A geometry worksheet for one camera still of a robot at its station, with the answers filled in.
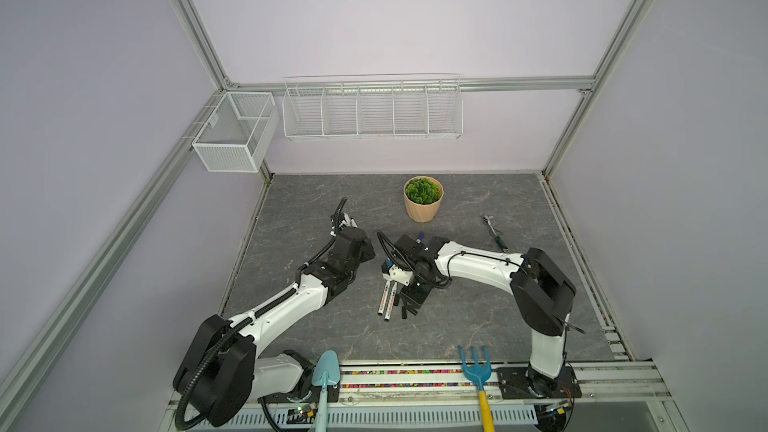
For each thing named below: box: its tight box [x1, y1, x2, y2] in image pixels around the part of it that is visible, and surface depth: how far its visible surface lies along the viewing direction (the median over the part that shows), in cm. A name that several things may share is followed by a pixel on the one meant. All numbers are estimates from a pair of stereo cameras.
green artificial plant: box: [406, 178, 441, 205], surface depth 102 cm
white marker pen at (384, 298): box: [377, 280, 391, 316], surface depth 89 cm
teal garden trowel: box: [311, 350, 341, 432], surface depth 75 cm
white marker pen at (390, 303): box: [384, 282, 397, 322], surface depth 88 cm
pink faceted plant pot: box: [403, 175, 444, 223], surface depth 101 cm
